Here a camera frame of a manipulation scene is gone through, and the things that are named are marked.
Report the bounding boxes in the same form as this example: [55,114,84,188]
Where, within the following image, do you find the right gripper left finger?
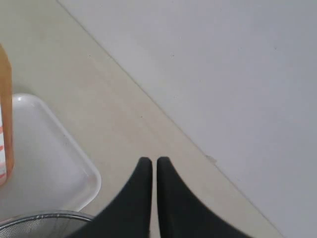
[70,157,152,238]

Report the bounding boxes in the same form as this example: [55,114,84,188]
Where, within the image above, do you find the white rectangular plastic tray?
[0,94,101,220]

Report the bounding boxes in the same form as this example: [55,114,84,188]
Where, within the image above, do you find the steel mesh strainer basket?
[0,210,94,238]

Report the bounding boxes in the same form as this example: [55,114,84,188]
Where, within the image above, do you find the orange dish soap bottle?
[0,47,14,185]

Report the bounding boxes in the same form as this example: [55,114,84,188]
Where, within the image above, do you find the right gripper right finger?
[157,157,249,238]

